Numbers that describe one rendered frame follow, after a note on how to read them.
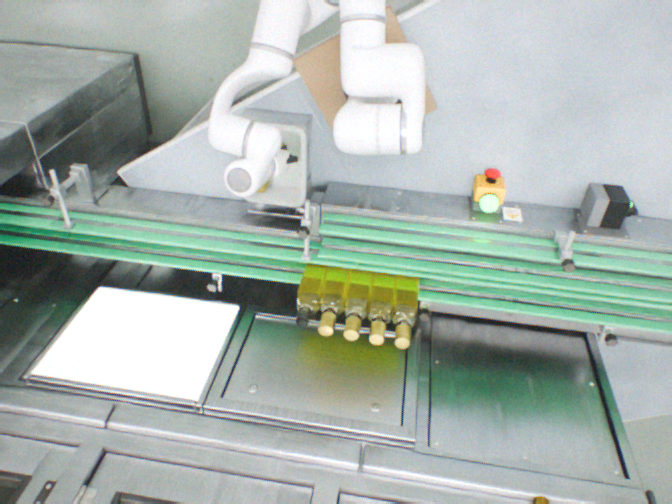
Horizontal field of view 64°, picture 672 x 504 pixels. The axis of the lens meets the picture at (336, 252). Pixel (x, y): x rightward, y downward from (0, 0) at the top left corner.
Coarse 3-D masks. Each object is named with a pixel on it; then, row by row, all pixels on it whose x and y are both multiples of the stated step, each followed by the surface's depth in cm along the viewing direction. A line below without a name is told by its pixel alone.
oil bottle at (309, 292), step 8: (312, 264) 135; (304, 272) 133; (312, 272) 133; (320, 272) 133; (304, 280) 130; (312, 280) 130; (320, 280) 130; (304, 288) 128; (312, 288) 128; (320, 288) 128; (296, 296) 127; (304, 296) 126; (312, 296) 126; (320, 296) 128; (312, 304) 126; (312, 312) 127
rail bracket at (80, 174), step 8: (72, 168) 142; (80, 168) 141; (72, 176) 140; (80, 176) 141; (88, 176) 144; (56, 184) 133; (64, 184) 136; (80, 184) 144; (88, 184) 144; (56, 192) 133; (64, 192) 135; (80, 192) 146; (88, 192) 146; (96, 192) 151; (104, 192) 152; (48, 200) 130; (80, 200) 148; (88, 200) 147; (64, 208) 137; (64, 216) 139; (64, 224) 140; (72, 224) 141
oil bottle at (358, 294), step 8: (352, 272) 133; (360, 272) 133; (368, 272) 133; (352, 280) 130; (360, 280) 130; (368, 280) 131; (352, 288) 128; (360, 288) 128; (368, 288) 128; (352, 296) 126; (360, 296) 126; (368, 296) 126; (352, 304) 124; (360, 304) 124; (368, 304) 125; (344, 312) 127; (360, 312) 124
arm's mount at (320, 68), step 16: (400, 32) 117; (320, 48) 122; (336, 48) 121; (304, 64) 124; (320, 64) 124; (336, 64) 123; (304, 80) 126; (320, 80) 126; (336, 80) 125; (320, 96) 128; (336, 96) 128; (432, 96) 126; (336, 112) 130
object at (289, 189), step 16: (288, 128) 127; (288, 144) 138; (304, 144) 129; (304, 160) 132; (288, 176) 143; (304, 176) 134; (256, 192) 143; (272, 192) 143; (288, 192) 143; (304, 192) 137
